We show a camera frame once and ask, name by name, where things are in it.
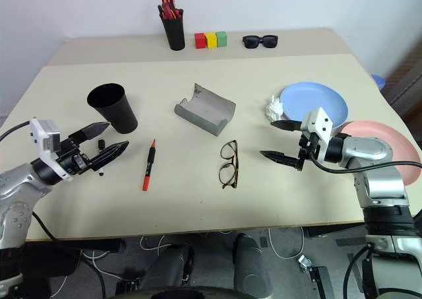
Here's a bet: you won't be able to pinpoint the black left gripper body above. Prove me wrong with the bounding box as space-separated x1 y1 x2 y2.
53 132 102 177

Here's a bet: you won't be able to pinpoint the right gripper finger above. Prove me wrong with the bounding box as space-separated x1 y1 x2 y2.
259 150 304 171
270 119 303 132

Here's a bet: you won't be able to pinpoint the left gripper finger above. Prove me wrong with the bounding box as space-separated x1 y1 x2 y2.
88 141 130 173
67 121 111 145

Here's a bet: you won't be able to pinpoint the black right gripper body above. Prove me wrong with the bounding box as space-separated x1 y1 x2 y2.
295 129 323 172

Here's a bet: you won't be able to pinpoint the white paper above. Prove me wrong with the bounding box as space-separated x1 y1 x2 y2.
264 94 284 121

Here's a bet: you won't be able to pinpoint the pink plate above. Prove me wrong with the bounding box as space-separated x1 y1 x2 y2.
339 120 422 186

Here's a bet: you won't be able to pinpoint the black white marker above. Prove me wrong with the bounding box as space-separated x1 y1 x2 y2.
98 139 106 177

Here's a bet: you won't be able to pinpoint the empty black cup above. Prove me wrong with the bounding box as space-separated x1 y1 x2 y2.
86 83 138 135

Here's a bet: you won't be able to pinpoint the blue plate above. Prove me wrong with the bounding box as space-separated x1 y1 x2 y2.
279 82 349 131

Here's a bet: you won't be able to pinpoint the orange black pen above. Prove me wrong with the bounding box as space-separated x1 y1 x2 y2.
142 139 157 191

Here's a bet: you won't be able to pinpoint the tortoiseshell eyeglasses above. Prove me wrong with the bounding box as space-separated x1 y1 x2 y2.
218 139 239 190

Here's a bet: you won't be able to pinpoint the black table crossbar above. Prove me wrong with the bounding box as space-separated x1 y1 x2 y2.
55 239 126 253

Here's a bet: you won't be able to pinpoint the black sunglasses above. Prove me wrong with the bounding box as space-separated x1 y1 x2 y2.
242 34 279 50

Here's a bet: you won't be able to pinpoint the metal caster wheel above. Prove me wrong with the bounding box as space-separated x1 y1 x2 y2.
298 255 314 273

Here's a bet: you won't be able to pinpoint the yellow block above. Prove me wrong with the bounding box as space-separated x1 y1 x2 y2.
204 32 219 49

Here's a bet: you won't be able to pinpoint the dark rounded grey shape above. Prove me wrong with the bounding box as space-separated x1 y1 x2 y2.
141 242 195 293
232 233 274 299

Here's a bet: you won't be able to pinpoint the black pen holder cup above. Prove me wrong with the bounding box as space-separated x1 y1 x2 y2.
160 15 186 51

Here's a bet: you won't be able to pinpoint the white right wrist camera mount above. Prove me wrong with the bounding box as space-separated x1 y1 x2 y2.
300 107 334 164

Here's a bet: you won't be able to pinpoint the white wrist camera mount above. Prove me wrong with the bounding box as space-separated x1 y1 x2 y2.
28 116 74 183
300 107 334 164

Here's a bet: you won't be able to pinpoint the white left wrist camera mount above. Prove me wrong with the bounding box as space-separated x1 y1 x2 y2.
28 116 74 183

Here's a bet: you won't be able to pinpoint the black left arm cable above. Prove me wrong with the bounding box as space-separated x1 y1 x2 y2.
0 121 57 241

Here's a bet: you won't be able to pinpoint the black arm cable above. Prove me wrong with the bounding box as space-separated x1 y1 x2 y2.
308 147 422 174
0 121 57 241

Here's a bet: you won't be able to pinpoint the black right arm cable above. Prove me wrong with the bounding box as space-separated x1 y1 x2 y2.
308 147 422 174

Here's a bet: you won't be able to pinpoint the white floor cable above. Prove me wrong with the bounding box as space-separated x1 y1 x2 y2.
267 226 306 260
140 235 172 252

